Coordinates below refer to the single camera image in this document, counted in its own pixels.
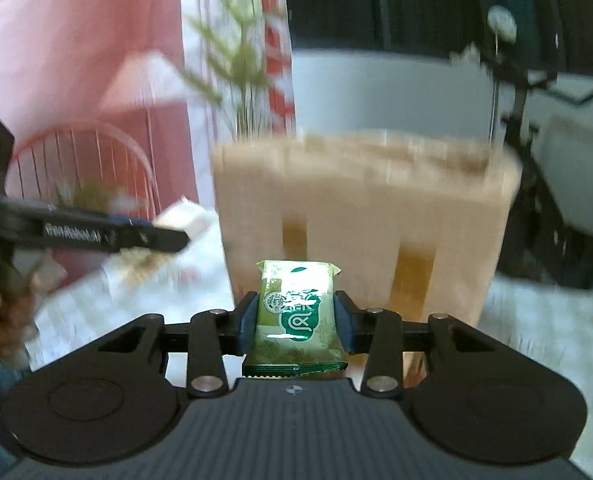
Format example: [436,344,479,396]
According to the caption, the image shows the green snack packet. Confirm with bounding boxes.
[241,260,350,377]

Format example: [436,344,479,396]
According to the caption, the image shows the person's left hand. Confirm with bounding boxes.
[0,280,37,361]

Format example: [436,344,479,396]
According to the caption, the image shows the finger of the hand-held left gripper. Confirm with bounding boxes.
[0,204,190,254]

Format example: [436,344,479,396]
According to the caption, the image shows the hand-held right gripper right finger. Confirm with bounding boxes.
[334,291,500,397]

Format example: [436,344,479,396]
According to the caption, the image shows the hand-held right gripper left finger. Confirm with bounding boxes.
[96,291,260,397]

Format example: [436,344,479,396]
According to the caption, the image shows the dark television screen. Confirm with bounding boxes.
[281,0,593,83]

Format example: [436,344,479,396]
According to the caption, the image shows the white snack packet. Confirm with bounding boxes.
[154,199,217,248]

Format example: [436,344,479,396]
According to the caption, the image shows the taped cardboard box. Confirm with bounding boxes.
[211,130,522,326]

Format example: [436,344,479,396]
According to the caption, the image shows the checked printed blanket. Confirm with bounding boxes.
[24,230,593,480]

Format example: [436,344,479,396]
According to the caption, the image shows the red printed curtain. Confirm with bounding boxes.
[0,0,297,286]

